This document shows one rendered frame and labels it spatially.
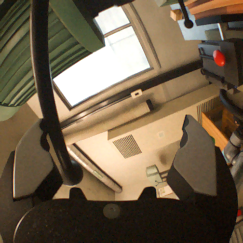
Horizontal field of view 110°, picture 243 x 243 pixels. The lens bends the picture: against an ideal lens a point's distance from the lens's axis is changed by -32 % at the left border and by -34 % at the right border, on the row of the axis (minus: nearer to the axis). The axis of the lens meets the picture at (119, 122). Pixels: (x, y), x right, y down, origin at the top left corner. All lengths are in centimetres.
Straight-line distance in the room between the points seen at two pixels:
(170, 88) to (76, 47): 164
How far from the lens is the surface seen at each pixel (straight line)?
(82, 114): 174
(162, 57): 162
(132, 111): 158
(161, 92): 174
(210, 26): 43
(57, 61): 21
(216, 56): 25
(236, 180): 47
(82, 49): 19
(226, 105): 41
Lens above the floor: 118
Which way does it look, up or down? 13 degrees up
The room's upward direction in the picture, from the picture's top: 113 degrees counter-clockwise
